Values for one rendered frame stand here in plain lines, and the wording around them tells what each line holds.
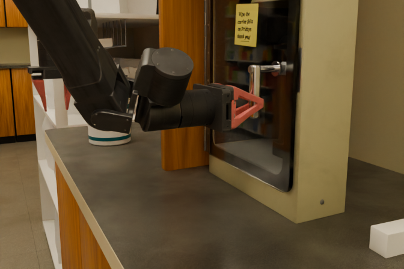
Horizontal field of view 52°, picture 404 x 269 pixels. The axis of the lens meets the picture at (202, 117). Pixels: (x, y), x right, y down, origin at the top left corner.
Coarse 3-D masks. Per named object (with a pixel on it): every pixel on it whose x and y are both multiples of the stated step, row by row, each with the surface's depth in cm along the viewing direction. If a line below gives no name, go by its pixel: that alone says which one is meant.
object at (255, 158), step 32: (224, 0) 82; (256, 0) 72; (288, 0) 65; (224, 32) 83; (288, 32) 65; (224, 64) 85; (288, 64) 66; (288, 96) 67; (256, 128) 76; (288, 128) 67; (224, 160) 88; (256, 160) 77; (288, 160) 68
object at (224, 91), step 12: (192, 96) 61; (204, 96) 61; (216, 96) 61; (228, 96) 60; (192, 108) 60; (204, 108) 61; (216, 108) 61; (180, 120) 60; (192, 120) 61; (204, 120) 62; (216, 120) 62; (228, 120) 60
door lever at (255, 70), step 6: (252, 66) 66; (258, 66) 66; (264, 66) 67; (270, 66) 68; (276, 66) 68; (252, 72) 66; (258, 72) 66; (264, 72) 68; (270, 72) 68; (276, 72) 68; (252, 78) 66; (258, 78) 67; (252, 84) 67; (258, 84) 67; (252, 90) 67; (258, 90) 67; (258, 96) 67; (252, 102) 67; (252, 114) 67; (258, 114) 68
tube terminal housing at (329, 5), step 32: (320, 0) 64; (352, 0) 67; (320, 32) 65; (352, 32) 68; (320, 64) 66; (352, 64) 69; (320, 96) 67; (320, 128) 68; (320, 160) 70; (256, 192) 80; (288, 192) 71; (320, 192) 71
